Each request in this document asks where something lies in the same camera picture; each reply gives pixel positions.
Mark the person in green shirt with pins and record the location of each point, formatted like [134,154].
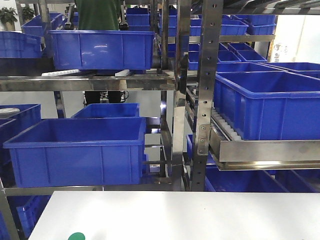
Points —
[98,14]

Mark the blue bin upper left shelf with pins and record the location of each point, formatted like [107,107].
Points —
[102,49]

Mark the blue bin behind lower left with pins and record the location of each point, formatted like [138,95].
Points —
[108,110]

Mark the large blue bin right shelf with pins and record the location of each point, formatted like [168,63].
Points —
[270,105]

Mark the steel rack upright post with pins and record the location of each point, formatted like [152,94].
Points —
[212,11]

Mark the blue crate far left upper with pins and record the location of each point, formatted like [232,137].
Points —
[19,45]

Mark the green push button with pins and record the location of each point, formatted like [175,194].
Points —
[77,236]

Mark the blue bin lower left front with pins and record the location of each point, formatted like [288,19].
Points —
[79,152]

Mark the blue bin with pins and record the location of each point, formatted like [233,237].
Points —
[79,152]
[108,110]

